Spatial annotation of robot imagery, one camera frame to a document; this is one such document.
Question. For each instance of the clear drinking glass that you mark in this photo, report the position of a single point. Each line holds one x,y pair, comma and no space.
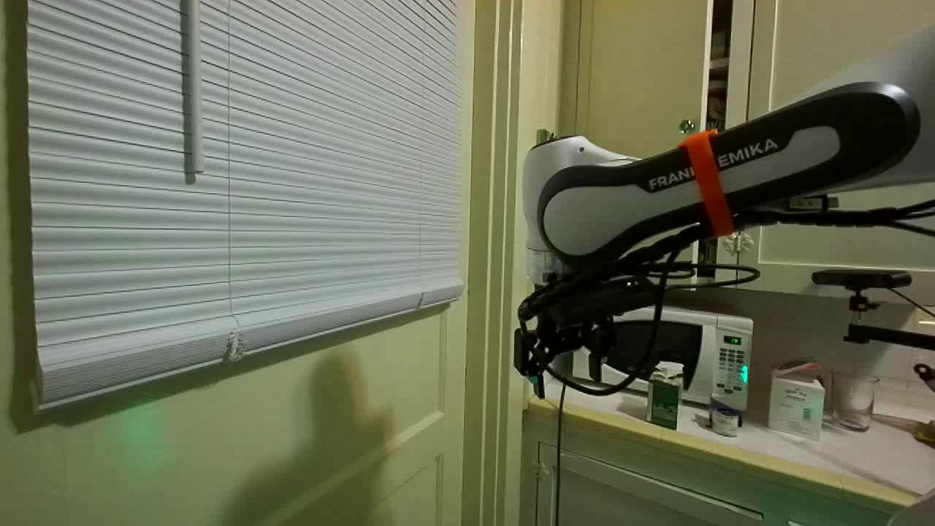
858,398

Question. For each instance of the green and white carton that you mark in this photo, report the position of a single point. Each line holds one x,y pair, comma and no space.
668,396

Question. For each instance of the white cardboard box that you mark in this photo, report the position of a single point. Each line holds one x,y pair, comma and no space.
796,398

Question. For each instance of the cream lower cabinet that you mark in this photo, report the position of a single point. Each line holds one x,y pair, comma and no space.
681,482

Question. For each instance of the white microwave oven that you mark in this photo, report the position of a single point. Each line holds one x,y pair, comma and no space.
720,351

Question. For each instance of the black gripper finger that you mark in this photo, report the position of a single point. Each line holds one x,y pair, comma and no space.
548,363
526,351

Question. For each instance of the white blind tilt wand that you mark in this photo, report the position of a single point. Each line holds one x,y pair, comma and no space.
191,89

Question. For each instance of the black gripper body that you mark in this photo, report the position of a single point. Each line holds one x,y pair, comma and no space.
570,311

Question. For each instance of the black camera stand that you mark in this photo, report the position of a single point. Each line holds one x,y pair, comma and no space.
863,281

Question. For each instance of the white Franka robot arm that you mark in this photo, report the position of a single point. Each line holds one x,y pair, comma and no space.
624,199

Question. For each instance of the white window blind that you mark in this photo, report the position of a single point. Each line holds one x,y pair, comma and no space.
244,177

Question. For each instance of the cream narrow upper cabinet door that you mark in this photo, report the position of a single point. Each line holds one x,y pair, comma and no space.
643,67

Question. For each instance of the cream wide upper cabinet door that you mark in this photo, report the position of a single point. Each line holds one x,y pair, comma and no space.
837,47

